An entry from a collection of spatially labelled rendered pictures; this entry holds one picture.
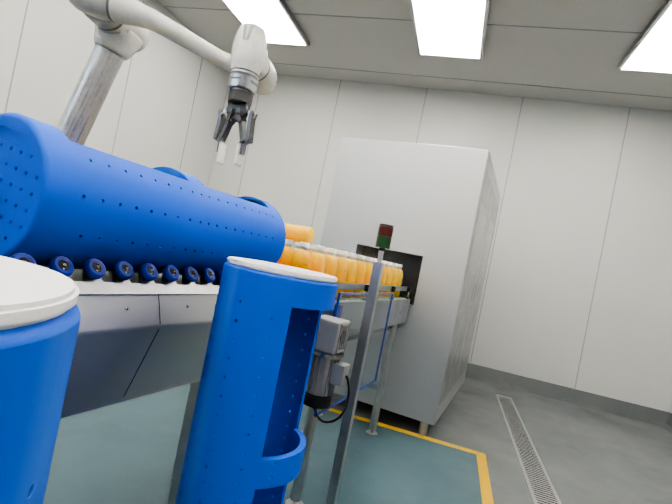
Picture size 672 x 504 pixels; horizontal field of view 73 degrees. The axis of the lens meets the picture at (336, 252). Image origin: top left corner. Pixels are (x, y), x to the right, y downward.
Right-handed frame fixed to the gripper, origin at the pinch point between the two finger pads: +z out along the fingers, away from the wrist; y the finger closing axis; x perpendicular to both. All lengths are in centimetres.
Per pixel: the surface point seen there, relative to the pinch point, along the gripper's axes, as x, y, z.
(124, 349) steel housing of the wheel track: -37, 10, 55
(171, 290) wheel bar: -25.1, 9.4, 41.3
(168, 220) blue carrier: -33.5, 12.2, 24.0
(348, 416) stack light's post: 64, 33, 89
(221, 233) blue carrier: -13.0, 12.2, 24.7
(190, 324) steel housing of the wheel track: -18, 11, 50
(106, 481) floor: 26, -52, 132
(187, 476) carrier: -30, 28, 81
